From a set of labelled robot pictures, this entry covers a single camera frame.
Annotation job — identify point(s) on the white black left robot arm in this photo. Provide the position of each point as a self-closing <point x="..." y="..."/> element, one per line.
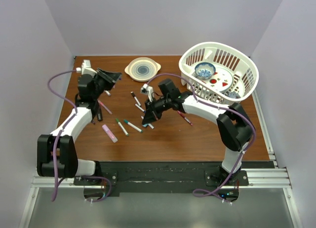
<point x="56" y="152"/>

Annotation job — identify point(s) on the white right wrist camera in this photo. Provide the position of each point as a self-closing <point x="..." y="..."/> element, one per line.
<point x="147" y="90"/>

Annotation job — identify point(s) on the white marker green cap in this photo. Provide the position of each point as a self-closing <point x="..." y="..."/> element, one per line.
<point x="122" y="127"/>

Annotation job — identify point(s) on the white plate red shapes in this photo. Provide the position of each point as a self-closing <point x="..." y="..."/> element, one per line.
<point x="221" y="81"/>

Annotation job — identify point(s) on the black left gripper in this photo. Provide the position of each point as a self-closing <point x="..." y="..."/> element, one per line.
<point x="110" y="78"/>

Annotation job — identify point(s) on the small blue patterned dish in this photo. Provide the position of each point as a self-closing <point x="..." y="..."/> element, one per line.
<point x="234" y="95"/>

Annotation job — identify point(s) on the white plastic basket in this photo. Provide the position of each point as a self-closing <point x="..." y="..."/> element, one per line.
<point x="243" y="69"/>

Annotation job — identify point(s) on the lavender highlighter pen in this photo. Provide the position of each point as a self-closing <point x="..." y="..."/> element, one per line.
<point x="109" y="133"/>

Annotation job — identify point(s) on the white marker black cap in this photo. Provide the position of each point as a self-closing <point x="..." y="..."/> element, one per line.
<point x="135" y="98"/>

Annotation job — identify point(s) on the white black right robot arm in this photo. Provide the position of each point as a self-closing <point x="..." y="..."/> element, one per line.
<point x="236" y="129"/>

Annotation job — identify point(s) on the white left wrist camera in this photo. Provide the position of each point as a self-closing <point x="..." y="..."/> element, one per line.
<point x="86" y="69"/>

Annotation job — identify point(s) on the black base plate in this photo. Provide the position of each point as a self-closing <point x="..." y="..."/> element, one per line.
<point x="160" y="177"/>

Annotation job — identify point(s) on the red transparent pen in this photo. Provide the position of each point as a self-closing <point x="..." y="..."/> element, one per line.
<point x="185" y="118"/>

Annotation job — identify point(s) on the white marker dark blue cap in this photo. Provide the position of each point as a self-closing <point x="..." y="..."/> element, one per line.
<point x="140" y="108"/>

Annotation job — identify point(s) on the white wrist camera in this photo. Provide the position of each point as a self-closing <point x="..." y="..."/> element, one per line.
<point x="147" y="90"/>
<point x="86" y="69"/>

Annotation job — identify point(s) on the blue white bowl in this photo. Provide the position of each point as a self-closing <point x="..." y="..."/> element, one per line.
<point x="205" y="70"/>

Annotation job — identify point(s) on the pink highlighter pen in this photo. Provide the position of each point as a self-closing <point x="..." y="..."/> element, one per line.
<point x="103" y="106"/>

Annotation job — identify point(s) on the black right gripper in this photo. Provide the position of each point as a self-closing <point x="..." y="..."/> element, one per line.
<point x="149" y="116"/>

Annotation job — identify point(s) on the cream plate with spiral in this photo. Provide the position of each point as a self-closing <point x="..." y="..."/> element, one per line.
<point x="142" y="69"/>

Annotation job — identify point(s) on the black purple highlighter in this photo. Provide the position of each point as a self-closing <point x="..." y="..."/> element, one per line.
<point x="99" y="115"/>

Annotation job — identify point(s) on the white marker teal cap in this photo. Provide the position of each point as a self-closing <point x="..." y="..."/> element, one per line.
<point x="133" y="126"/>

